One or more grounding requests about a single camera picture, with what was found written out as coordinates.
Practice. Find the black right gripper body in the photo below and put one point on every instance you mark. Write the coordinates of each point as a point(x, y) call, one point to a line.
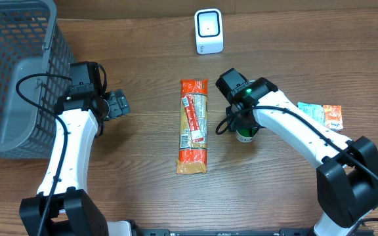
point(241, 121)

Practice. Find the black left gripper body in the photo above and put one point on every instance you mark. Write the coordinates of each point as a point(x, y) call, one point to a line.
point(118, 103)

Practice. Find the green lid round can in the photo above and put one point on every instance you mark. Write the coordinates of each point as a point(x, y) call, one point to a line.
point(246, 135)

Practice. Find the long orange cracker pack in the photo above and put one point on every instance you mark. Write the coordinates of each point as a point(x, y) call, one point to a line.
point(192, 157)

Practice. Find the teal snack packet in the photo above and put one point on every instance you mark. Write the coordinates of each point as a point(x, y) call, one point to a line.
point(315, 111)

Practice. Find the small orange snack box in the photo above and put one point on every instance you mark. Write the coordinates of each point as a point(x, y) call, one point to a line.
point(333, 117)

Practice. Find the red stick snack packet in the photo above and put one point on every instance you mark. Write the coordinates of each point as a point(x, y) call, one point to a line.
point(193, 123)

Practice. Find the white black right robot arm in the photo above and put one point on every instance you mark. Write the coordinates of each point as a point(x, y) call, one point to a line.
point(346, 170)

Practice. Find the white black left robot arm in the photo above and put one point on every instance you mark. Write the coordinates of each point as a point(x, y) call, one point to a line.
point(62, 205)

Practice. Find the white barcode scanner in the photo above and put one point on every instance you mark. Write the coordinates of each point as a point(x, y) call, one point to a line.
point(208, 31)

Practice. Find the grey plastic mesh basket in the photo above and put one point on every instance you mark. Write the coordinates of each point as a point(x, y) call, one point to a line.
point(35, 59)

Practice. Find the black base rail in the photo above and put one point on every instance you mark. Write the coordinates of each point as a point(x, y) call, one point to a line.
point(280, 232)

